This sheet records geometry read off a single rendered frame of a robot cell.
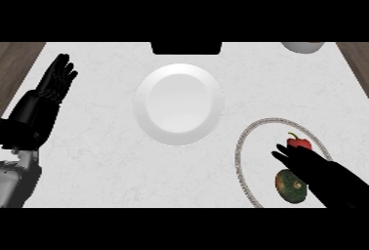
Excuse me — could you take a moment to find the red bell pepper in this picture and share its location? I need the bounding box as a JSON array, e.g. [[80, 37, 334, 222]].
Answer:
[[285, 131, 315, 151]]

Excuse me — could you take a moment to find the green squash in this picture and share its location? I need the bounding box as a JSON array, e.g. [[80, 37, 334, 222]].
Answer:
[[275, 168, 310, 205]]

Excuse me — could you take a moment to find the white oval plate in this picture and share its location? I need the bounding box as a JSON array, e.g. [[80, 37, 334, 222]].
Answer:
[[133, 62, 226, 147]]

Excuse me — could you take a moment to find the black appliance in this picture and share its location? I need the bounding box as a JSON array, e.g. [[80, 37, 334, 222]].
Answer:
[[151, 41, 225, 56]]

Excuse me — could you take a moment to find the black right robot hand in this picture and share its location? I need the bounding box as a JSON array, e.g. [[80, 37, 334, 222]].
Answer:
[[271, 143, 369, 209]]

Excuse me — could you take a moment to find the white round placemat grey rim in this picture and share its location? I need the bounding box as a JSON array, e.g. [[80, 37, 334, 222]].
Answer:
[[234, 117, 337, 209]]

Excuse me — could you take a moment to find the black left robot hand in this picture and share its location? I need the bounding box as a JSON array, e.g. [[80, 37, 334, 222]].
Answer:
[[0, 53, 82, 152]]

